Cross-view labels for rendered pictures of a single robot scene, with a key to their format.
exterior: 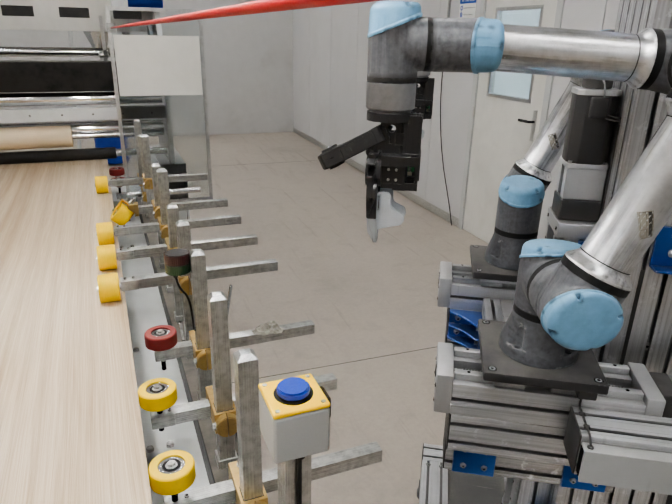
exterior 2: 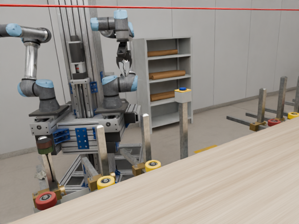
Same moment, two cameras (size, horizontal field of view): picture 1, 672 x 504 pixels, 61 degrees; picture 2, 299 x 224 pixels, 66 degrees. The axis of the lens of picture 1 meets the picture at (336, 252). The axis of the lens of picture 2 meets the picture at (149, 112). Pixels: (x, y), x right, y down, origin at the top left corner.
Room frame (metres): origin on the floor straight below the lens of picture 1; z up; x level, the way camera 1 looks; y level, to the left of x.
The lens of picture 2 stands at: (0.92, 1.30, 1.50)
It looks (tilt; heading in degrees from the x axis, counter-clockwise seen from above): 17 degrees down; 263
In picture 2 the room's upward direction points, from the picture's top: 4 degrees counter-clockwise
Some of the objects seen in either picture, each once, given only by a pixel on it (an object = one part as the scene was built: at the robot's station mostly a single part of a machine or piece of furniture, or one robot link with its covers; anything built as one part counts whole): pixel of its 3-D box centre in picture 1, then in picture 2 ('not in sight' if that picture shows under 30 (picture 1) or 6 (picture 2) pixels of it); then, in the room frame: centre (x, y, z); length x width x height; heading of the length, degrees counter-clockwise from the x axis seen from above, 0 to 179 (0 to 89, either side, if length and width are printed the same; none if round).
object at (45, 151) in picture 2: (177, 266); (45, 148); (1.26, 0.38, 1.10); 0.06 x 0.06 x 0.02
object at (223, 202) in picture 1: (183, 205); not in sight; (2.28, 0.64, 0.95); 0.37 x 0.03 x 0.03; 112
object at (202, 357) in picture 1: (201, 349); (49, 195); (1.30, 0.35, 0.85); 0.14 x 0.06 x 0.05; 22
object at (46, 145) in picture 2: (176, 257); (44, 143); (1.26, 0.38, 1.12); 0.06 x 0.06 x 0.02
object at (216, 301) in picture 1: (222, 392); (104, 168); (1.05, 0.24, 0.89); 0.04 x 0.04 x 0.48; 22
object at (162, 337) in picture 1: (162, 349); (47, 207); (1.28, 0.45, 0.85); 0.08 x 0.08 x 0.11
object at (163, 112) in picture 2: not in sight; (164, 83); (0.18, -2.61, 0.78); 0.90 x 0.45 x 1.55; 20
